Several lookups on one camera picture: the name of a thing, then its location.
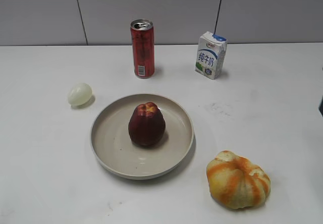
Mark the dark object at edge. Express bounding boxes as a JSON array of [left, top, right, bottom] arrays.
[[318, 99, 323, 116]]

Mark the red soda can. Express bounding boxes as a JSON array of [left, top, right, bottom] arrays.
[[130, 19, 155, 78]]

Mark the dark red apple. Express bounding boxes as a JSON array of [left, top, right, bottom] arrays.
[[128, 102, 166, 147]]

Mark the white milk carton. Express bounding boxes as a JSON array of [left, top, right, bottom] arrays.
[[195, 31, 227, 80]]

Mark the beige round plate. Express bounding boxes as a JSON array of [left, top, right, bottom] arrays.
[[90, 93, 194, 180]]

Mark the white egg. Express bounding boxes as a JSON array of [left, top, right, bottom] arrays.
[[67, 83, 92, 106]]

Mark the orange yellow pumpkin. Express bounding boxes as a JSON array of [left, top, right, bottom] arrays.
[[206, 150, 271, 209]]

